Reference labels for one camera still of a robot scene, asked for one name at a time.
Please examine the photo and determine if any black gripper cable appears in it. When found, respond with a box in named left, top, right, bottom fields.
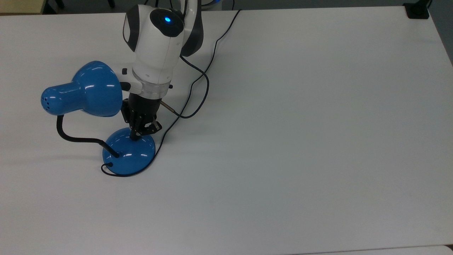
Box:
left=159, top=54, right=210, bottom=119

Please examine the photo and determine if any black table clamp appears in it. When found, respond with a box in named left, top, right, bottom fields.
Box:
left=403, top=0, right=431, bottom=19

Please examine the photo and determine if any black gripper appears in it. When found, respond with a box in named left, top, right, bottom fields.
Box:
left=121, top=92, right=163, bottom=141

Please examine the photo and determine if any black lamp power cable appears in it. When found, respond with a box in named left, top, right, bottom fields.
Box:
left=101, top=9, right=243, bottom=177

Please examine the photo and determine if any beige wooden cabinet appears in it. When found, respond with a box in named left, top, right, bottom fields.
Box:
left=0, top=0, right=45, bottom=16

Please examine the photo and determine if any blue desk lamp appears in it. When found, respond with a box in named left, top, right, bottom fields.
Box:
left=41, top=61, right=156, bottom=175

